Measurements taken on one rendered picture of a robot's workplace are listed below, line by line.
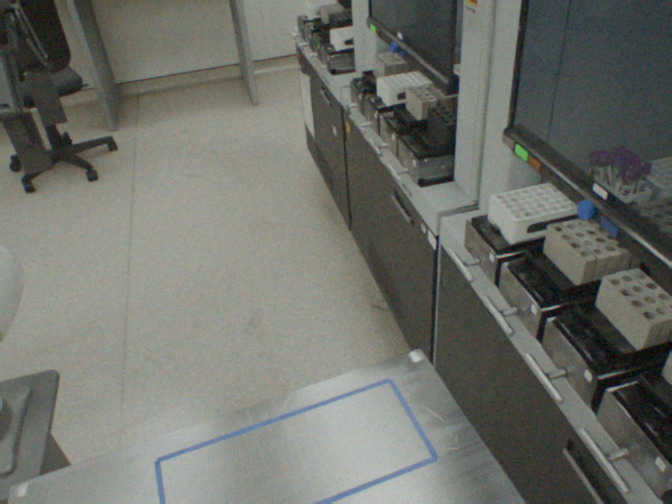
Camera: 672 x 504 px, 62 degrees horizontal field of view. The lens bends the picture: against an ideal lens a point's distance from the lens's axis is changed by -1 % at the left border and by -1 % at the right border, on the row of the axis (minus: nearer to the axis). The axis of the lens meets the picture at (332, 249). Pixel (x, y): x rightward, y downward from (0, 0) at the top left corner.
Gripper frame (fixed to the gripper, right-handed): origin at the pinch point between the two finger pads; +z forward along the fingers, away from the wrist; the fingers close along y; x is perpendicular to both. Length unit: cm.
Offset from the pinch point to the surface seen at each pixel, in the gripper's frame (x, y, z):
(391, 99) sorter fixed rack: 71, -76, 36
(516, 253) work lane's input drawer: 70, -3, 39
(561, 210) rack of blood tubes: 80, -6, 33
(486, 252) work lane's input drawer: 66, -7, 41
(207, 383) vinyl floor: 0, -64, 120
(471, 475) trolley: 42, 36, 38
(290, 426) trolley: 21.7, 22.2, 37.9
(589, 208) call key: 72, 11, 21
